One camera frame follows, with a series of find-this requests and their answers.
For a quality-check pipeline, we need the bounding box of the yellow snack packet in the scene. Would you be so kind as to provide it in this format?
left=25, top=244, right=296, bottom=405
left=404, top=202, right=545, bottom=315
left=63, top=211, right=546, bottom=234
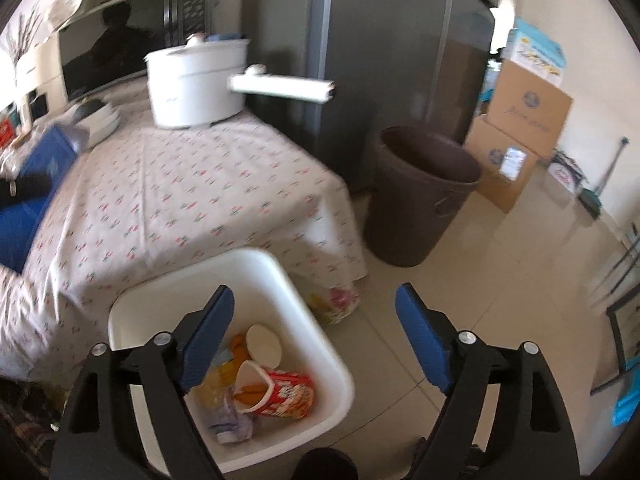
left=197, top=362, right=237, bottom=408

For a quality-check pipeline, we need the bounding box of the white kitchen appliance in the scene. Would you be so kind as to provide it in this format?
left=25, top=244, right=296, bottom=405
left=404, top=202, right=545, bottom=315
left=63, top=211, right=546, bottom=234
left=14, top=52, right=63, bottom=128

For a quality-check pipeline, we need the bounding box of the large cardboard box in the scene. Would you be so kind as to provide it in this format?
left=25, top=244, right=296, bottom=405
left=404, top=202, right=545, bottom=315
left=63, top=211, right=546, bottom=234
left=486, top=57, right=574, bottom=148

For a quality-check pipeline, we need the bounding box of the white plastic bin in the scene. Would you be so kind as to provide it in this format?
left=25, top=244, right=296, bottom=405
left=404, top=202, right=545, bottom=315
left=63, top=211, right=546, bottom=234
left=107, top=247, right=356, bottom=476

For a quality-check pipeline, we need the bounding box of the black glass microwave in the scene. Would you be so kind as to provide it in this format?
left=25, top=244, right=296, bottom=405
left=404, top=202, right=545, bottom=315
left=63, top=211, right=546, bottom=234
left=57, top=0, right=211, bottom=106

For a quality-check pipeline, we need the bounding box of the mop with green base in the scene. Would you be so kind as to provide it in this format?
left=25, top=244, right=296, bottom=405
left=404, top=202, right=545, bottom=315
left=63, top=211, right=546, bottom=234
left=580, top=137, right=631, bottom=219

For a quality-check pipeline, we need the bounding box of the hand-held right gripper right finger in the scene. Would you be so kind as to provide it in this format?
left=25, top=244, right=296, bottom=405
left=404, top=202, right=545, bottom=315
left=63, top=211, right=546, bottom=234
left=395, top=282, right=581, bottom=480

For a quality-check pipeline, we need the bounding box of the floral printed bag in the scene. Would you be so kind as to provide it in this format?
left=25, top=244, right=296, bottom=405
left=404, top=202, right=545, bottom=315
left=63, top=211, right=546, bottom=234
left=307, top=285, right=362, bottom=325

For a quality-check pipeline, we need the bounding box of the brown trash bin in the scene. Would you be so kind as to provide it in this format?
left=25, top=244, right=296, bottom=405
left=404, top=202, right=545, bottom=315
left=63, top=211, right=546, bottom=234
left=362, top=125, right=483, bottom=268

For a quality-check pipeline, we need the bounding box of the blue and white printed box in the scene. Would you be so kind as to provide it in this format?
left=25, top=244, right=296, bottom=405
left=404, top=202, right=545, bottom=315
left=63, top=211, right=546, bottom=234
left=505, top=17, right=568, bottom=86

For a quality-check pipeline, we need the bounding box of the red paper noodle cup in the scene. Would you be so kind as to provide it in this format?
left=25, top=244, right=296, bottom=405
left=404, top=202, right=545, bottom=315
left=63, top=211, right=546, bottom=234
left=234, top=360, right=316, bottom=420

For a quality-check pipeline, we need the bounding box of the grey refrigerator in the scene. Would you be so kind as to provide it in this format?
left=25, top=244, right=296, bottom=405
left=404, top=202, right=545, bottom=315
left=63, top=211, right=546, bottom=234
left=242, top=0, right=503, bottom=196

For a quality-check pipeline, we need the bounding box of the dried branch decoration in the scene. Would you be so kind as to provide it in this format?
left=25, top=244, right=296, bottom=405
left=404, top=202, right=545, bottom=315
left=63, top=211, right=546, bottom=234
left=2, top=7, right=51, bottom=63

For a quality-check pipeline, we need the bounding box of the person's plaid clothing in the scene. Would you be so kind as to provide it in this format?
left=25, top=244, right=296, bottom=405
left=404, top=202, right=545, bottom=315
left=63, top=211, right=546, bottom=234
left=0, top=380, right=66, bottom=480

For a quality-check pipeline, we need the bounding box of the cherry print tablecloth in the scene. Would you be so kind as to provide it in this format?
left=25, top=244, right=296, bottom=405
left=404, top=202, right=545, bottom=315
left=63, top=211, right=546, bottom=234
left=0, top=77, right=368, bottom=386

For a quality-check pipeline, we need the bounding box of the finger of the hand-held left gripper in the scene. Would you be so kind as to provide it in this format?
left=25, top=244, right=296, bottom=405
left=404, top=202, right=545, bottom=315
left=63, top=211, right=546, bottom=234
left=0, top=172, right=53, bottom=208

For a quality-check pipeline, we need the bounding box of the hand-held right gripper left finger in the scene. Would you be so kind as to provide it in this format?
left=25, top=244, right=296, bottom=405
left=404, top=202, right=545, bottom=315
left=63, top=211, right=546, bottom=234
left=50, top=284, right=236, bottom=480

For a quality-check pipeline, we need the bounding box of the white round lid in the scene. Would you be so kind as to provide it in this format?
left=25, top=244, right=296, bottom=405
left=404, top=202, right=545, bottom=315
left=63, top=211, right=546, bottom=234
left=245, top=324, right=284, bottom=369

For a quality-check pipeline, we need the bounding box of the white pot with long handle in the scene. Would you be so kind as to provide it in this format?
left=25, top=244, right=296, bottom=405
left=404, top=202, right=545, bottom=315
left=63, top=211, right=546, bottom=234
left=145, top=32, right=336, bottom=131

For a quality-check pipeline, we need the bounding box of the black metal frame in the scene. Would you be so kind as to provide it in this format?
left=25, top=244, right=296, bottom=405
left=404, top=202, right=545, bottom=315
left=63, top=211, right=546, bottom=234
left=592, top=280, right=640, bottom=396

